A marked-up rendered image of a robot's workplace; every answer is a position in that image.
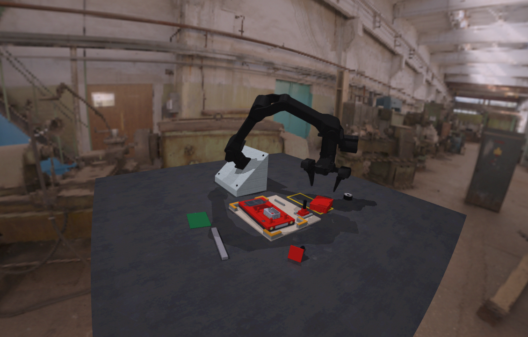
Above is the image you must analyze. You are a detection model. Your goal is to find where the green flat rectangular panel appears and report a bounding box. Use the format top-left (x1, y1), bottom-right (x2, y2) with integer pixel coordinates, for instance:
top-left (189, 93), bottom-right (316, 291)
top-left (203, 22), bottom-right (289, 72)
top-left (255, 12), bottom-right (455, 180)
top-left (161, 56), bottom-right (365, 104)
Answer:
top-left (187, 212), bottom-right (212, 229)

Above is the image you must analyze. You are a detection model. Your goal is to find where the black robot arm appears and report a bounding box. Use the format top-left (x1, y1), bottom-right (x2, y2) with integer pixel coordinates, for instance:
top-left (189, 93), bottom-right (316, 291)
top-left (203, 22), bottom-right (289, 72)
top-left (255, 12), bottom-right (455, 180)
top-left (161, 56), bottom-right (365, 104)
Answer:
top-left (224, 94), bottom-right (359, 176)

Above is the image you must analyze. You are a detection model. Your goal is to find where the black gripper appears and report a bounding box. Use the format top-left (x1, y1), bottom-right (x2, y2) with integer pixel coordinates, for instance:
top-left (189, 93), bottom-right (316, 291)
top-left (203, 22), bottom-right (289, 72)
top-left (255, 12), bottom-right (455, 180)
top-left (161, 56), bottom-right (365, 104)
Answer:
top-left (301, 149), bottom-right (351, 192)

